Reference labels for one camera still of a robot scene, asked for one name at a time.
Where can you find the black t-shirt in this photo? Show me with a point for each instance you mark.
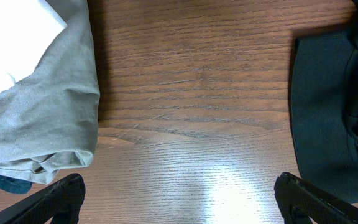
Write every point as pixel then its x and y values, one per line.
pixel 324 110

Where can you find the beige folded garment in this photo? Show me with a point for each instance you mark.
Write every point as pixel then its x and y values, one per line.
pixel 49 120

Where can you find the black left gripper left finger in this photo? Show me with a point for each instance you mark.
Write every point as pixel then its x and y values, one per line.
pixel 59 203

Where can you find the navy folded garment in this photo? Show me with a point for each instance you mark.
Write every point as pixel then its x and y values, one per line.
pixel 14 186

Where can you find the white folded t-shirt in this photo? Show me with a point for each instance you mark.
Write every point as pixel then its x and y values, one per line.
pixel 27 28

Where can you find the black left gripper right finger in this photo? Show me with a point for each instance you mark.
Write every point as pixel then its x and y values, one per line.
pixel 302 203

